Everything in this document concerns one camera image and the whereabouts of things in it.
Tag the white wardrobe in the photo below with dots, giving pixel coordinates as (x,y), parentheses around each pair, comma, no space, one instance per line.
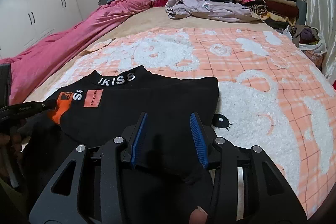
(25,22)

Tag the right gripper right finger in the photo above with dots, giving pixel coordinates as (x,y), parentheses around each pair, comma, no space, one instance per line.
(248,186)

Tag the pink checkered fleece blanket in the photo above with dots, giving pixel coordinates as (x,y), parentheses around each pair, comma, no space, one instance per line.
(270,92)

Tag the white bag of clothes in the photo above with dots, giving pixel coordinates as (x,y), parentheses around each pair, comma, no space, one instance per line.
(310,42)

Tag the right hand thumb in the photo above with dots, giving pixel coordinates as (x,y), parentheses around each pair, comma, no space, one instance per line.
(198,216)

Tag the dark red garment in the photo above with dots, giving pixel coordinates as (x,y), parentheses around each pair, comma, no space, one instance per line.
(159,3)

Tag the lilac crumpled garment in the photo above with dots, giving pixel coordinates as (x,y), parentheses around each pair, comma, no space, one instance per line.
(224,12)

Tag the pink quilt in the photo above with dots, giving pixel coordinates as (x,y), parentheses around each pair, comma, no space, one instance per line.
(35,65)

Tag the beige bed sheet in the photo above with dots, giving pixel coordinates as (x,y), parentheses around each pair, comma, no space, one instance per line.
(146,20)

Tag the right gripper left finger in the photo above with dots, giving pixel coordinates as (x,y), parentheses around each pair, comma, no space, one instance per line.
(89,186)

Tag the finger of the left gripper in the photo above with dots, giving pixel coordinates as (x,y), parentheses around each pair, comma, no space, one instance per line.
(22,111)

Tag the black long sleeve shirt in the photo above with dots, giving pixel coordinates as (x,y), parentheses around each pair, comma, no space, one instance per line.
(97,108)

